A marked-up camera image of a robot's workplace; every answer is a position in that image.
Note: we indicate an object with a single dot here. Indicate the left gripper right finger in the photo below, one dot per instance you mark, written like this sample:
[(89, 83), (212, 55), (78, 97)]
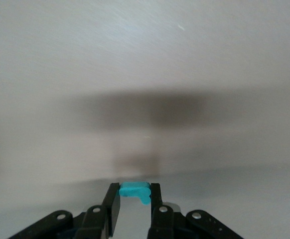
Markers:
[(157, 199)]

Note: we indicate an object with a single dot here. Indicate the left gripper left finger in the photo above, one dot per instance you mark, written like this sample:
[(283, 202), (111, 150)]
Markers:
[(112, 211)]

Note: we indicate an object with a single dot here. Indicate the teal foam letter r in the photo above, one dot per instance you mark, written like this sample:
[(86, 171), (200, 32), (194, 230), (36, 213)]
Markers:
[(132, 190)]

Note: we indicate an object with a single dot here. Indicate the blue plate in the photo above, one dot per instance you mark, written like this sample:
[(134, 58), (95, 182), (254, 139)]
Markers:
[(222, 189)]

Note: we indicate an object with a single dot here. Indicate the brown table cover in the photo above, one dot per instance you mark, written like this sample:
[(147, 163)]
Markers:
[(60, 49)]

